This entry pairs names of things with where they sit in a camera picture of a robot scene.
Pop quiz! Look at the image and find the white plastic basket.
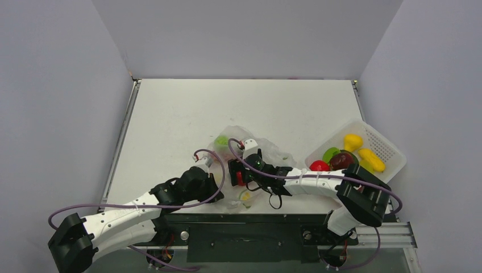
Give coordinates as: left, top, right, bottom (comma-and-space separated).
304, 119, 407, 183

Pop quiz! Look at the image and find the red fake fruit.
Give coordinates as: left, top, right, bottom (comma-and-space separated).
236, 171, 245, 187

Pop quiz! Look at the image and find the aluminium frame rail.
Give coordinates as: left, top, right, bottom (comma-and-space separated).
353, 222, 417, 249

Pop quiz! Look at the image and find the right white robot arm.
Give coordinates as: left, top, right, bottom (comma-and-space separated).
228, 151, 391, 243

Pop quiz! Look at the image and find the green fake leaf fruit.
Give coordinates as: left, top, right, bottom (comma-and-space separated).
322, 147, 340, 163

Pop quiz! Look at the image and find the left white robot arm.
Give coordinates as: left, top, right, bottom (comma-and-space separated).
48, 166, 224, 272

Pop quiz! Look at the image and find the yellow fake mango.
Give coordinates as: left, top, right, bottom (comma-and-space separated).
358, 148, 386, 172

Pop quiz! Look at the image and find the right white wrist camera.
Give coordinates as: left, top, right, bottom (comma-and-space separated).
242, 139, 259, 159

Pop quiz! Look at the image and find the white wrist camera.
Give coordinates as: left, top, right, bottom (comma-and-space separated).
194, 156, 214, 173
242, 139, 259, 159

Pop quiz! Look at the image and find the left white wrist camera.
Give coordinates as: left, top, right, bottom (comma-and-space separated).
194, 156, 214, 173

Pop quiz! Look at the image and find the yellow fake pepper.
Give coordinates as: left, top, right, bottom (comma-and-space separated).
343, 134, 364, 152

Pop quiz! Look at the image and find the green fake apple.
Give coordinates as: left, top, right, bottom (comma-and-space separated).
214, 135, 229, 147

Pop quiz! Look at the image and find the dark red fake plum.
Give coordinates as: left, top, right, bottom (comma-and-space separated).
329, 152, 358, 171

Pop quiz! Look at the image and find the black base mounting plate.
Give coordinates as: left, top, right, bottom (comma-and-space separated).
137, 213, 359, 263

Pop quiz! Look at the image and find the dark green avocado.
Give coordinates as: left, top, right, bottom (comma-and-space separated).
341, 150, 359, 164

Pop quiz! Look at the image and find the clear plastic bag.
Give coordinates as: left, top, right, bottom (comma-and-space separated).
206, 125, 298, 215

